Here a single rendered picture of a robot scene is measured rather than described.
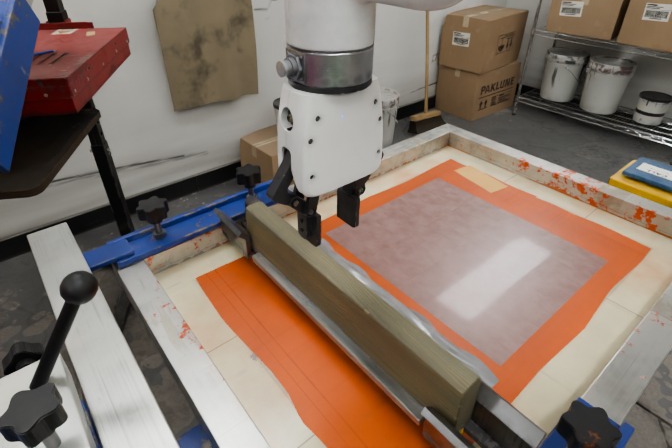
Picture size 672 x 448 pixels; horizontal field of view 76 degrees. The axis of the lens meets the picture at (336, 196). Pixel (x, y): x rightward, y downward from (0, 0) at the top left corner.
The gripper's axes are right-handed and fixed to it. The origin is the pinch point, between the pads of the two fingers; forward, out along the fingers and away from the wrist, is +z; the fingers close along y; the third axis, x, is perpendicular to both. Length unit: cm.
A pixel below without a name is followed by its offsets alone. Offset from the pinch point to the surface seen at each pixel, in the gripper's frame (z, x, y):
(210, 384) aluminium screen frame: 14.8, 0.1, -16.1
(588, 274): 17.7, -16.9, 36.9
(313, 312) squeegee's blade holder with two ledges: 14.2, 0.7, -1.9
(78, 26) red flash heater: 4, 145, 7
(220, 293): 18.4, 15.1, -7.9
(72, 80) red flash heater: 6, 87, -8
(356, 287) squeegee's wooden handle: 7.6, -4.2, 0.5
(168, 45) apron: 26, 194, 53
